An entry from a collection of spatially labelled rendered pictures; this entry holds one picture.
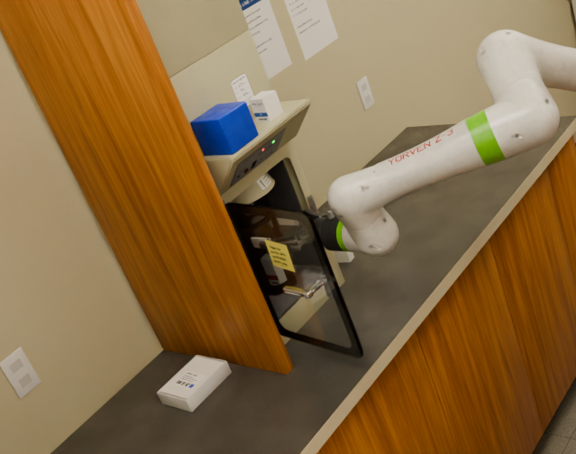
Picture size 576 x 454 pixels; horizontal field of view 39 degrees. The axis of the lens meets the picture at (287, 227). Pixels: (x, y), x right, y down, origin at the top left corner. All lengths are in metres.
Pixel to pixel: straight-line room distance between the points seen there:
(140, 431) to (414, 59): 1.97
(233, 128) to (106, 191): 0.43
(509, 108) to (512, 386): 1.16
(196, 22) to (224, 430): 0.97
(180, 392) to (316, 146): 1.16
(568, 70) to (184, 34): 0.88
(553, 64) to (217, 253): 0.88
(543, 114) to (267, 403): 0.92
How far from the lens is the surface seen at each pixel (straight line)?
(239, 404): 2.06
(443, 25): 3.67
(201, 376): 2.15
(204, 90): 1.97
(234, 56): 2.06
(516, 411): 2.74
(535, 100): 1.79
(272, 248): 1.91
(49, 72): 2.07
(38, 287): 2.21
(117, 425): 2.22
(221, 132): 1.87
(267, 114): 2.01
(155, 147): 1.89
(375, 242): 1.92
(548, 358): 2.91
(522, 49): 1.87
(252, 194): 2.11
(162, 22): 1.92
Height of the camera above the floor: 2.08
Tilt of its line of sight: 24 degrees down
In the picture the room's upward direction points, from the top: 22 degrees counter-clockwise
